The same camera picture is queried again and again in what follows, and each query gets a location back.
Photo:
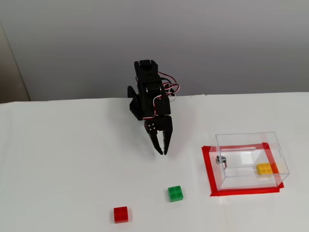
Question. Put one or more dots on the red tape frame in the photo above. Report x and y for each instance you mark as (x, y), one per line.
(241, 192)

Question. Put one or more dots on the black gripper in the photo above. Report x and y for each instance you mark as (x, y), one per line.
(162, 125)

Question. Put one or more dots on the red lego brick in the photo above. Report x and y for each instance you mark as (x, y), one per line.
(120, 213)

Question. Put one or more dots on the black table clamp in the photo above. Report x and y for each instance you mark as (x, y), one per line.
(131, 94)

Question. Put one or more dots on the yellow lego brick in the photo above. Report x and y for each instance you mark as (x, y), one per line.
(264, 169)

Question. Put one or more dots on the transparent plastic box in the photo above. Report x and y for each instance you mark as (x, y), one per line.
(251, 145)

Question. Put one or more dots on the beige board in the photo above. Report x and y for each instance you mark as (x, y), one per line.
(9, 79)

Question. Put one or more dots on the silver cam lock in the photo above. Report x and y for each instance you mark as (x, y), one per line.
(220, 160)

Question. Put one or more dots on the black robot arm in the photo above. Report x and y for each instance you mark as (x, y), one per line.
(147, 77)

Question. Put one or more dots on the green lego brick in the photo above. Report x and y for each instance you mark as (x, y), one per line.
(175, 193)

